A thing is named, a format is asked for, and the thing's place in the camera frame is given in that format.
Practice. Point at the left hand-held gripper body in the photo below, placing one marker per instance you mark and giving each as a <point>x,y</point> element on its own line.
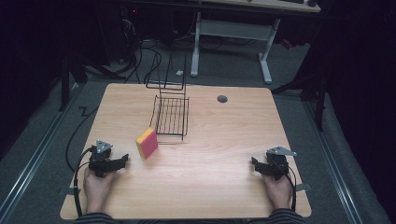
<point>99,160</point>

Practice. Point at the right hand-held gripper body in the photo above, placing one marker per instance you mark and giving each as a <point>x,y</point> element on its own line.
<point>278,163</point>

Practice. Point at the yellow and pink sponge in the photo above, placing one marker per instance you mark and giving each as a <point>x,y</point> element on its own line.
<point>148,143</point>

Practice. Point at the person's right hand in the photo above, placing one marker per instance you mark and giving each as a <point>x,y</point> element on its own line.
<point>278,193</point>

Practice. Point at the person's left hand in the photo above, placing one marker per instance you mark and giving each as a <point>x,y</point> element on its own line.
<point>96,189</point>

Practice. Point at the grey tape strip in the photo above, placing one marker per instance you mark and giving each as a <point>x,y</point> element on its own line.
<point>303,187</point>
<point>67,190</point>

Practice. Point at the black metal stand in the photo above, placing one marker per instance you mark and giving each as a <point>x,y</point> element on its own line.
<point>320,102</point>

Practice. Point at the small white object on floor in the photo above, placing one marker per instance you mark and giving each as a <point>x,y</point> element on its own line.
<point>179,72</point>

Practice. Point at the small red object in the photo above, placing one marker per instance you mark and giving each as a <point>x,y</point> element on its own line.
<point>287,44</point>

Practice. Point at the black computer mouse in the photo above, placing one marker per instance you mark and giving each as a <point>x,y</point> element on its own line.
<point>312,2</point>

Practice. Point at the metal floor rail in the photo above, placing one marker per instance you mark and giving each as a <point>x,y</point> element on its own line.
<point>330,161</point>
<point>40,146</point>

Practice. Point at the white metal frame desk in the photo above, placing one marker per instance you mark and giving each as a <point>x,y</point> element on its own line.
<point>232,29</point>

